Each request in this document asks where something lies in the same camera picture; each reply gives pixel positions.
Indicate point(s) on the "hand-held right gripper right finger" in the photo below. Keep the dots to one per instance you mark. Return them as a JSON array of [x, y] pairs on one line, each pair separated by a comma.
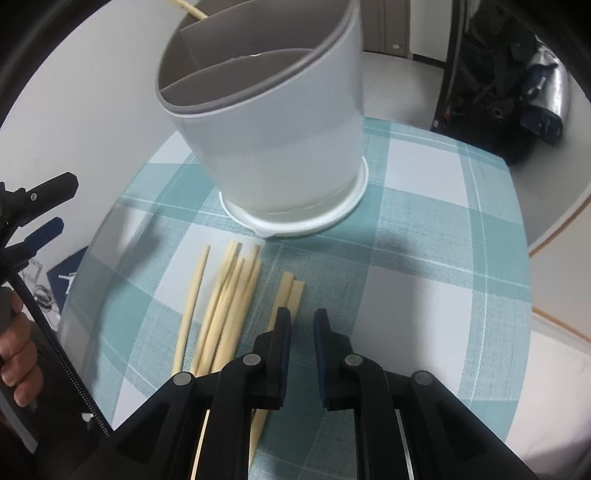
[[319, 341]]

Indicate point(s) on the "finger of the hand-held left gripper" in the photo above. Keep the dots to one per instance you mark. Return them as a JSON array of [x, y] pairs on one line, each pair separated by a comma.
[[51, 187], [44, 231]]

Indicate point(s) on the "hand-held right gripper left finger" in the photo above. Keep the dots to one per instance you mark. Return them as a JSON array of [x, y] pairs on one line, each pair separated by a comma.
[[284, 339]]

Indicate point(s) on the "pile of wooden chopsticks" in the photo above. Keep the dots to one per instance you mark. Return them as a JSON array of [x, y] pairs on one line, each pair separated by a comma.
[[231, 314]]

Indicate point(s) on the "white grey utensil holder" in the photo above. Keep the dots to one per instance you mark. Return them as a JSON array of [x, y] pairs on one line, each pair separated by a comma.
[[272, 147]]

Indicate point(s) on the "person's left hand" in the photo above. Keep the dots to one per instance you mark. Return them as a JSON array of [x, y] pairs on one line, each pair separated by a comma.
[[16, 350]]

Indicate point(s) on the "dark blue cloth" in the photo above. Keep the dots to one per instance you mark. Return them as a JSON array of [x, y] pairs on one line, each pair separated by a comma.
[[69, 277]]

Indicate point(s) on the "teal checked tablecloth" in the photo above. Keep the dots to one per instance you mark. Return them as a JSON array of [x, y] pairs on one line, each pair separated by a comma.
[[415, 258]]

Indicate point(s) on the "wooden chopstick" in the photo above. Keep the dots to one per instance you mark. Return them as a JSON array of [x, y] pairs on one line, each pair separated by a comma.
[[189, 8]]

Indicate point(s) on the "black backpack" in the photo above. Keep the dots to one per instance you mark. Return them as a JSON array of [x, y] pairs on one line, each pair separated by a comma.
[[489, 83]]

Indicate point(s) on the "silver folded umbrella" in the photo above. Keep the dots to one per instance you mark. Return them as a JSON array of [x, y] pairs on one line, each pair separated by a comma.
[[551, 87]]

